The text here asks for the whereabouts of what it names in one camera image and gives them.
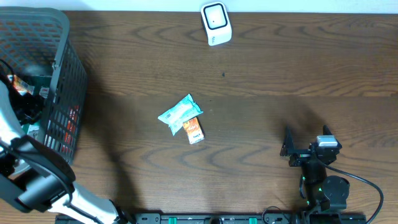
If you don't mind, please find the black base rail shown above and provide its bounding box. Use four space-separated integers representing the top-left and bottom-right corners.
55 212 367 224

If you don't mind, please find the small orange snack box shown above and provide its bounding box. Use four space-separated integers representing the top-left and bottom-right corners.
183 117 205 144

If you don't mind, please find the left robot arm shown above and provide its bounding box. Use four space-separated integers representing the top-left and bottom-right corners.
1 76 136 223

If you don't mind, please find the teal wet wipes packet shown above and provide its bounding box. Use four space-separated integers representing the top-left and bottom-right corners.
158 94 203 136

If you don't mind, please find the white barcode scanner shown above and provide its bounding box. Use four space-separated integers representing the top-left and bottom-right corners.
200 1 233 46

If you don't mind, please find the orange box in basket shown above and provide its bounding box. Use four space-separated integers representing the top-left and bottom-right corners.
7 75 35 96

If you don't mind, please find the grey plastic shopping basket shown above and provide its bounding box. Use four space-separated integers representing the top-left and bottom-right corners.
1 7 88 163

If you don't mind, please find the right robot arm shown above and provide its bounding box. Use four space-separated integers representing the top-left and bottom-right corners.
280 125 349 223

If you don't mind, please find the green white 3M package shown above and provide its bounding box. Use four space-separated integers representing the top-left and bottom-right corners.
22 75 52 140

